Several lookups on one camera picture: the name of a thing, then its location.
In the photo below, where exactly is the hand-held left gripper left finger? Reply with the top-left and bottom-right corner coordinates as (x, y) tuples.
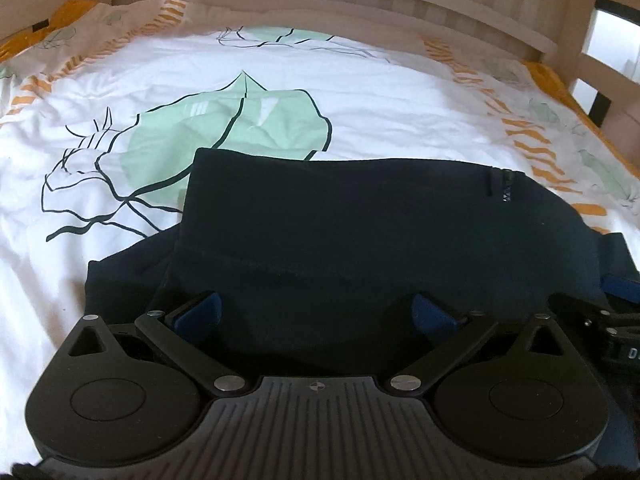
(66, 291), (247, 396)

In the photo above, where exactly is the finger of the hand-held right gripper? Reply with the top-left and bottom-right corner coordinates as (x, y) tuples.
(600, 273), (640, 307)
(547, 292), (640, 332)

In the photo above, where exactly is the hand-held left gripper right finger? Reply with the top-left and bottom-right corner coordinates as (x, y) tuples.
(380, 293), (576, 396)

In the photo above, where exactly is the dark hooded zip jacket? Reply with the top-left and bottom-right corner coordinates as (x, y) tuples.
(85, 147), (640, 376)

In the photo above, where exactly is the white leaf print duvet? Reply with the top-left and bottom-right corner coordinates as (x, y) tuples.
(0, 0), (640, 401)

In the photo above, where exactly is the pale wooden bed frame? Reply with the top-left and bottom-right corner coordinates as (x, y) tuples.
(0, 0), (640, 181)

